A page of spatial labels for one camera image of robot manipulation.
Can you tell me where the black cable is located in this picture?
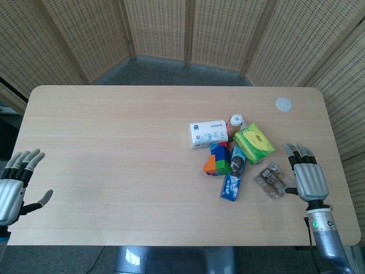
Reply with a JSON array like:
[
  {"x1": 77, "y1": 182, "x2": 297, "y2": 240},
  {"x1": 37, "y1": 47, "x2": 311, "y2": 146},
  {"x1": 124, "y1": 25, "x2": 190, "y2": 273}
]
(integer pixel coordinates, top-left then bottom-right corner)
[{"x1": 303, "y1": 217, "x2": 320, "y2": 274}]

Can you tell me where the white round table grommet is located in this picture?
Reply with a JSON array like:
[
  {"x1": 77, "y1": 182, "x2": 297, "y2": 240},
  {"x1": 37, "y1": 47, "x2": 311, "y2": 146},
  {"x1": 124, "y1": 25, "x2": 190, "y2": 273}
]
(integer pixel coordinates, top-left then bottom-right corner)
[{"x1": 275, "y1": 97, "x2": 294, "y2": 112}]

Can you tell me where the green tissue pack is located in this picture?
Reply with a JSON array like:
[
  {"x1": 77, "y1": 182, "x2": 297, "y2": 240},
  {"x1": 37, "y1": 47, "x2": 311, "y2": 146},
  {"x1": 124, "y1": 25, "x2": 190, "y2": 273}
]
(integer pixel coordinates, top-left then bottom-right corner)
[{"x1": 233, "y1": 123, "x2": 276, "y2": 166}]

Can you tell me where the blue snack box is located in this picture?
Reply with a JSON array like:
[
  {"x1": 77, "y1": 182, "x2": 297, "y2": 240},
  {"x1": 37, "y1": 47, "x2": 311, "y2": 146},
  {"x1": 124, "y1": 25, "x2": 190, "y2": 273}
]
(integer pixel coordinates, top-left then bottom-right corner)
[{"x1": 219, "y1": 145, "x2": 246, "y2": 202}]

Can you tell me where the orange juice bottle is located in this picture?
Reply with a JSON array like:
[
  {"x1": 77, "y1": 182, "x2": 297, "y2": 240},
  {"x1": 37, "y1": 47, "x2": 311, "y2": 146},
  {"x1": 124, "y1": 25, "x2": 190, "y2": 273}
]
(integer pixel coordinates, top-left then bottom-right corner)
[{"x1": 226, "y1": 114, "x2": 246, "y2": 140}]

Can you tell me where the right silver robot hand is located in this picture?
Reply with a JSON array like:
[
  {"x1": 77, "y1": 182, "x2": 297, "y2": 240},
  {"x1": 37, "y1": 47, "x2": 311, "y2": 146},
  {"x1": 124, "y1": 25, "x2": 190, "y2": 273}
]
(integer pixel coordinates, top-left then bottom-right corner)
[{"x1": 282, "y1": 143, "x2": 329, "y2": 203}]

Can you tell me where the clear-wrapped brown snack pack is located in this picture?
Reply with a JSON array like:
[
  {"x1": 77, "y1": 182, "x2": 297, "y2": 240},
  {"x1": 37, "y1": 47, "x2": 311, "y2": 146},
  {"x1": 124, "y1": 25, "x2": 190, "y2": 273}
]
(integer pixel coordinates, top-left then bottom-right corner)
[{"x1": 253, "y1": 162, "x2": 292, "y2": 199}]

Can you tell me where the colourful block puzzle cube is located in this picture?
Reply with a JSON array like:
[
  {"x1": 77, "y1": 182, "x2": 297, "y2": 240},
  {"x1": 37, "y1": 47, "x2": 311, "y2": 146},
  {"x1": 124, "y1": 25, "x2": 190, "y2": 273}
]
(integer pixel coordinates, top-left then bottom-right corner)
[{"x1": 202, "y1": 142, "x2": 232, "y2": 177}]

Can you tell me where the white tissue pack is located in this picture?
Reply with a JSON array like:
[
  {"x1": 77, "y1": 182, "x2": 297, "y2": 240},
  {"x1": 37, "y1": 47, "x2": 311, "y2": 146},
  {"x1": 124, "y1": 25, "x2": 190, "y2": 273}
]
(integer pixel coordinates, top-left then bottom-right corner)
[{"x1": 189, "y1": 120, "x2": 230, "y2": 150}]

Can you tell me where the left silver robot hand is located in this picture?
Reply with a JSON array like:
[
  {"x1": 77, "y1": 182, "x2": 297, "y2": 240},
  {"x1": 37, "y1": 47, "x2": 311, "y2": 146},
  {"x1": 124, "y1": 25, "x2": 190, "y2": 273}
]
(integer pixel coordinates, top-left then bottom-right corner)
[{"x1": 0, "y1": 148, "x2": 54, "y2": 226}]

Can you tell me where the woven folding screen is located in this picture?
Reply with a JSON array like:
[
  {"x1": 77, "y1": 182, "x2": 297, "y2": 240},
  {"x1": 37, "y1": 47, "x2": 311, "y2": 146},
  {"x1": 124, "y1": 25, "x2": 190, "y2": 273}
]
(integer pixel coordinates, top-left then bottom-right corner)
[{"x1": 0, "y1": 0, "x2": 365, "y2": 229}]

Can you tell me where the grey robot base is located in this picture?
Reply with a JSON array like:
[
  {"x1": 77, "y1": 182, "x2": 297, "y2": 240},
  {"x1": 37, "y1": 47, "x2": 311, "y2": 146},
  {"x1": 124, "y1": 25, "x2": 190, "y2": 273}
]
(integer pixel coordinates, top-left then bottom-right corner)
[{"x1": 113, "y1": 245, "x2": 237, "y2": 274}]

